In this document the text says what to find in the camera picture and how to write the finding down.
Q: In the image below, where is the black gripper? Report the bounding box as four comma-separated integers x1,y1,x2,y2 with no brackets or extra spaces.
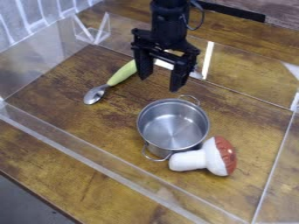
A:
132,0,202,92

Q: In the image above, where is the small steel pot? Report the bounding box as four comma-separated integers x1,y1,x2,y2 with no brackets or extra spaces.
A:
136,94,211,162

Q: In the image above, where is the green handled metal spoon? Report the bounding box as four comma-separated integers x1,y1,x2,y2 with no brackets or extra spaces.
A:
83,60,136,105

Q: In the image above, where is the black bar in background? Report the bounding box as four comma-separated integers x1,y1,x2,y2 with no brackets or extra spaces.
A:
196,0,267,23

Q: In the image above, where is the clear acrylic enclosure wall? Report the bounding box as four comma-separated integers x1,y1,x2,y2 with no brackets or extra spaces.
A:
0,0,299,224

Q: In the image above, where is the plush red white mushroom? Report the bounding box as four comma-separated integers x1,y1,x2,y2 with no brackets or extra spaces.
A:
168,136,238,176

